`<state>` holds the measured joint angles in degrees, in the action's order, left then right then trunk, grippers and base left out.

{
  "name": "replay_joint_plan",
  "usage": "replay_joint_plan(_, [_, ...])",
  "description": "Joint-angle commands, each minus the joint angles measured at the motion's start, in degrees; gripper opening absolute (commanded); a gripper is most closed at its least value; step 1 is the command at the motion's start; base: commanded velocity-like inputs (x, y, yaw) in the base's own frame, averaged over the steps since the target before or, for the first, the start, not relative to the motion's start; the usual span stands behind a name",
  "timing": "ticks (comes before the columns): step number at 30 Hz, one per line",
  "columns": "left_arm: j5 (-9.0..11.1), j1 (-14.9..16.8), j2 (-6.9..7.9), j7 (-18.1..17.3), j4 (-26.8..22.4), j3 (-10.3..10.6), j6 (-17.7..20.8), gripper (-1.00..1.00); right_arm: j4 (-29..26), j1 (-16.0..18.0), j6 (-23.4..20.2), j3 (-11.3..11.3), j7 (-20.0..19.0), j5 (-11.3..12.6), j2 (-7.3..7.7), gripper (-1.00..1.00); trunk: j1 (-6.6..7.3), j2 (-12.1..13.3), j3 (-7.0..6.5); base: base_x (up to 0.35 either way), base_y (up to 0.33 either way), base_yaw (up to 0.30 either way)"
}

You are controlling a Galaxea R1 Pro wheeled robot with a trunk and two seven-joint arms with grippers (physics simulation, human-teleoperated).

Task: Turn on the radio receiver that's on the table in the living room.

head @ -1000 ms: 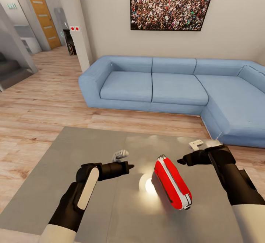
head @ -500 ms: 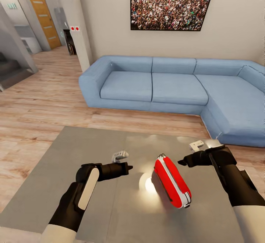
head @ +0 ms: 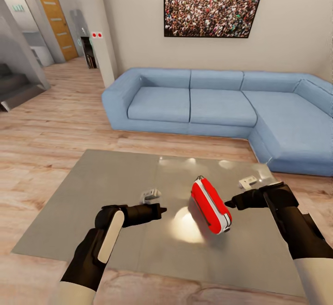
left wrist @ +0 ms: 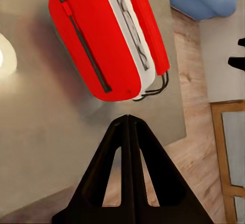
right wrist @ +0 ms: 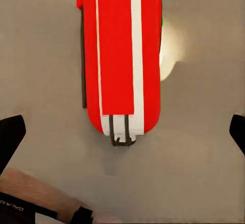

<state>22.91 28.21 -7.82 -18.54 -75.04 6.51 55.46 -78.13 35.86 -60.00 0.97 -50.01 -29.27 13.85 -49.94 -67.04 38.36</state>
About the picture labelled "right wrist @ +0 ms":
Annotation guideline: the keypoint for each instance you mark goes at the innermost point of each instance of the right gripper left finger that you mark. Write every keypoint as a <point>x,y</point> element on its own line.
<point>12,132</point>

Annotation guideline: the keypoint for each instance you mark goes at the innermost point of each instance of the coffee table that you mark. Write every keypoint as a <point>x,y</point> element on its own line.
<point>187,169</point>

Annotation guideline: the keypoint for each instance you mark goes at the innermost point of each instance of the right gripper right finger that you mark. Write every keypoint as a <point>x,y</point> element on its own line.
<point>237,131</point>

